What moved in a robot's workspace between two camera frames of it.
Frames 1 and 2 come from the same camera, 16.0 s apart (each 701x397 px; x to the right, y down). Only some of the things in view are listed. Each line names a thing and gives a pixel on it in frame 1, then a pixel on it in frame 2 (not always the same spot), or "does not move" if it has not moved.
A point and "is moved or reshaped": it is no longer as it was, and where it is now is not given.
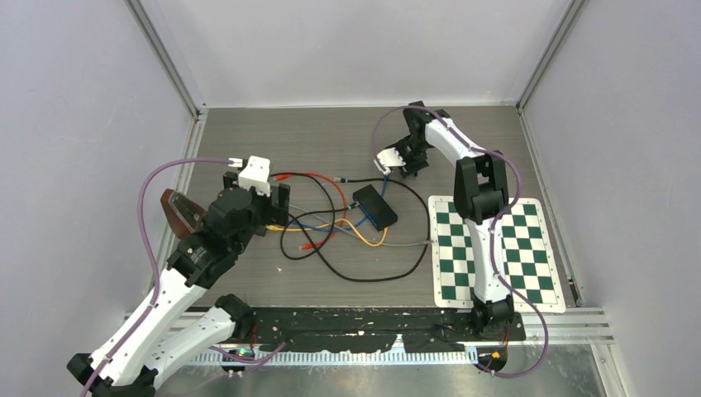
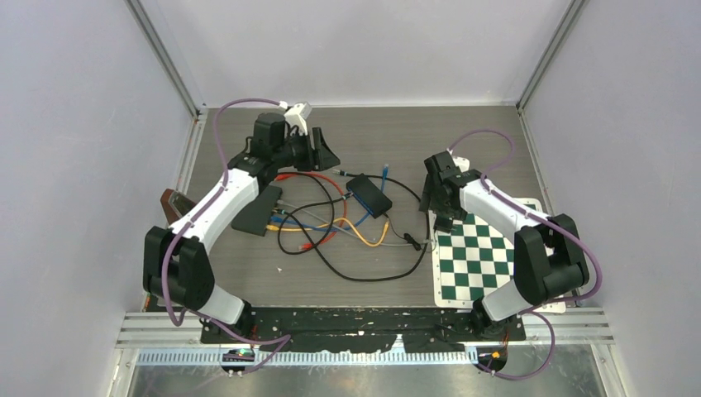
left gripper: x=276 y=214 to x=327 y=159
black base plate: x=352 y=329 does not move
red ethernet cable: x=341 y=190 does not move
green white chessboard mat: x=527 y=259 does not move
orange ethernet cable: x=331 y=224 does not move
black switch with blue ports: x=374 y=207 is moved or reshaped
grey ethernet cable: x=355 y=235 does not move
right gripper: x=412 y=166 to x=430 y=201
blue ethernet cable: x=345 y=228 does not move
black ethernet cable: x=312 y=212 is moved or reshaped
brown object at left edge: x=184 y=216 does not move
